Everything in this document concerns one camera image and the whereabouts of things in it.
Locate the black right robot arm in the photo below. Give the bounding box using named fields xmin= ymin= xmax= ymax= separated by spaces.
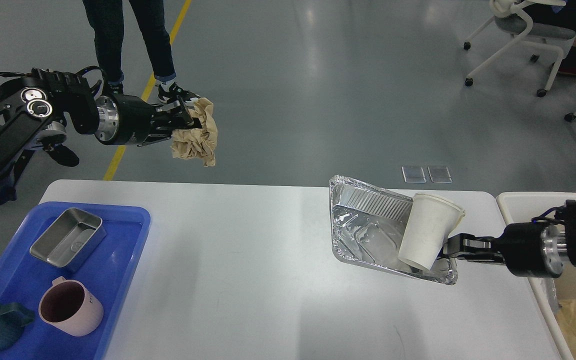
xmin=437 ymin=199 xmax=576 ymax=279

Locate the plastic bag in bin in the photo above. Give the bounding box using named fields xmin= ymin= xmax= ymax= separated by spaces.
xmin=540 ymin=278 xmax=562 ymax=315

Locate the person in dark jeans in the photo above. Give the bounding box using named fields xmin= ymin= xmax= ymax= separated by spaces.
xmin=82 ymin=0 xmax=201 ymax=105

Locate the white plastic bin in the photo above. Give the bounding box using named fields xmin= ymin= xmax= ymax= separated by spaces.
xmin=496 ymin=191 xmax=576 ymax=360

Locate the white paper cup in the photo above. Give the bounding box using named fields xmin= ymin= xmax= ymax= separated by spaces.
xmin=398 ymin=193 xmax=466 ymax=271

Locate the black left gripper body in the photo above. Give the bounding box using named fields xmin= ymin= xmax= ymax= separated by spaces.
xmin=94 ymin=94 xmax=160 ymax=146

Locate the aluminium foil tray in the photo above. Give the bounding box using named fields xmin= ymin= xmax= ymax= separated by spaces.
xmin=329 ymin=175 xmax=458 ymax=285

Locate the floor outlet plate left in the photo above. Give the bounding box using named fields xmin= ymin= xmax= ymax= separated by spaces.
xmin=401 ymin=165 xmax=427 ymax=183

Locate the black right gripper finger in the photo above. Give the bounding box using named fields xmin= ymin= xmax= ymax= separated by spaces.
xmin=443 ymin=234 xmax=501 ymax=258
xmin=455 ymin=252 xmax=506 ymax=265

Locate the pink mug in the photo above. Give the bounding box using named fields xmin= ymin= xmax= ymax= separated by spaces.
xmin=38 ymin=276 xmax=105 ymax=337

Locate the floor outlet plate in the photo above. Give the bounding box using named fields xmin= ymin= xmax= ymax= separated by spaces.
xmin=401 ymin=165 xmax=427 ymax=183
xmin=427 ymin=166 xmax=453 ymax=183

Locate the stainless steel rectangular container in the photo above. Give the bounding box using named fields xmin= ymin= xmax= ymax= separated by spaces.
xmin=29 ymin=207 xmax=107 ymax=272

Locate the floor outlet plate right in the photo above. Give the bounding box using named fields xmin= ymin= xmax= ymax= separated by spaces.
xmin=427 ymin=166 xmax=453 ymax=183

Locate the blue plastic tray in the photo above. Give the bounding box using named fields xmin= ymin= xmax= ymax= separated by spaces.
xmin=0 ymin=202 xmax=151 ymax=360

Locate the grey office chair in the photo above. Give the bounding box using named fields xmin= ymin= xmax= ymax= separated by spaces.
xmin=462 ymin=0 xmax=576 ymax=98

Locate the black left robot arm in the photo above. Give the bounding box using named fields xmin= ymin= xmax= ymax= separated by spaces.
xmin=0 ymin=66 xmax=202 ymax=205

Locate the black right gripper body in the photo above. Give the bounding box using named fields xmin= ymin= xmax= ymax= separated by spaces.
xmin=500 ymin=222 xmax=566 ymax=279

